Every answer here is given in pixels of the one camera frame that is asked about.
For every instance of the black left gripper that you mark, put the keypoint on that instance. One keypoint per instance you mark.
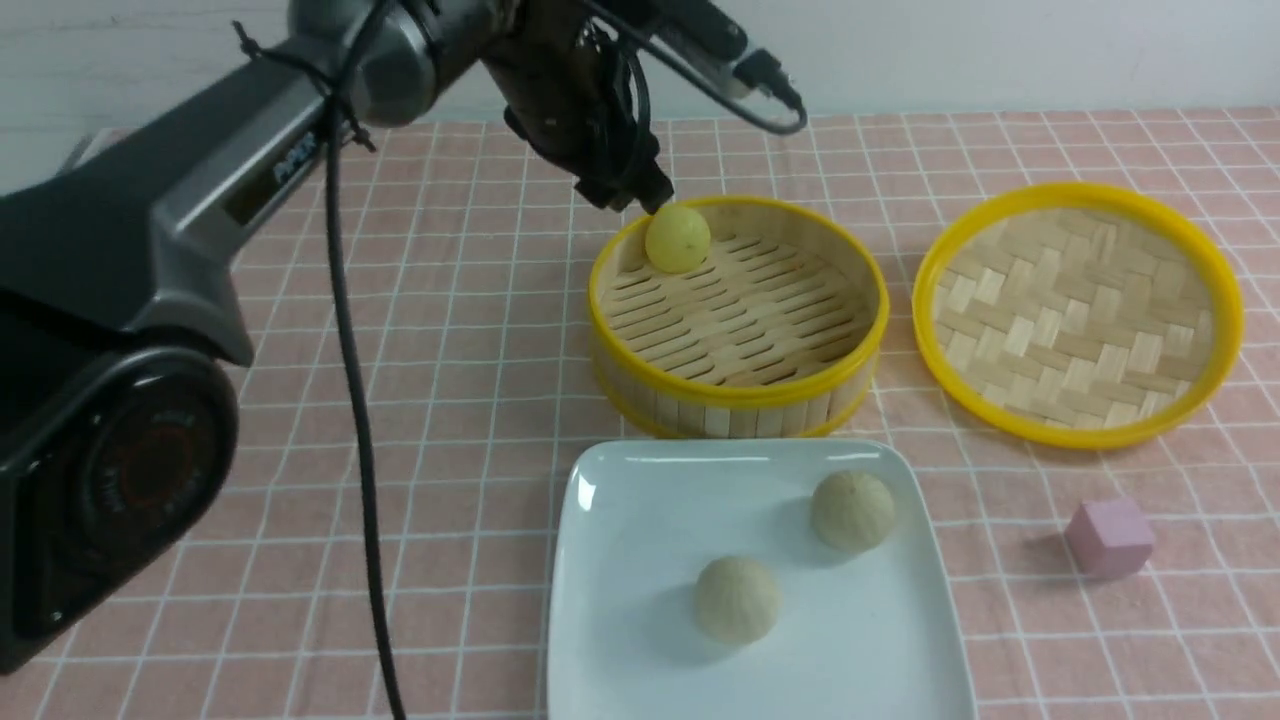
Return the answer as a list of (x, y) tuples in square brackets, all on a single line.
[(566, 92)]

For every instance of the yellow steamed bun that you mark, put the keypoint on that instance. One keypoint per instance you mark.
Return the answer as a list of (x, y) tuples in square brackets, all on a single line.
[(677, 240)]

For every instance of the white steamed bun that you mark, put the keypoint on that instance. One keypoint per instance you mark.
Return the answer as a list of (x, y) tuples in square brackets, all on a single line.
[(736, 600), (852, 511)]

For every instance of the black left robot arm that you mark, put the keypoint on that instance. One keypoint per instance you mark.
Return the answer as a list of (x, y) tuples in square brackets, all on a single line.
[(120, 424)]

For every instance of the white square plate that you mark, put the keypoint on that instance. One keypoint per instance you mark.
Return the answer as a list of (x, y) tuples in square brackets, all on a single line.
[(873, 636)]

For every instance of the yellow-rimmed bamboo steamer basket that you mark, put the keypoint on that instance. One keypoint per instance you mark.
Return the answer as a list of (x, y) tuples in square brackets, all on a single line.
[(777, 334)]

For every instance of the yellow-rimmed woven steamer lid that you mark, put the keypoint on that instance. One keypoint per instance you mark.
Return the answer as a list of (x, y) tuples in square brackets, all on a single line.
[(1078, 315)]

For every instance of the pink cube block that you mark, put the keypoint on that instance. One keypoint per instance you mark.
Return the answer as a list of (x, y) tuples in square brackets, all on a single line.
[(1110, 539)]

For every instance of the pink checkered tablecloth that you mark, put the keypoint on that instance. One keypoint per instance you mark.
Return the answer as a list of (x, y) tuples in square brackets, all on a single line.
[(468, 263)]

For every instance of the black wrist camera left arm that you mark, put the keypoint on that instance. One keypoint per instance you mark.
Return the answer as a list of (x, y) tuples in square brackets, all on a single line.
[(720, 50)]

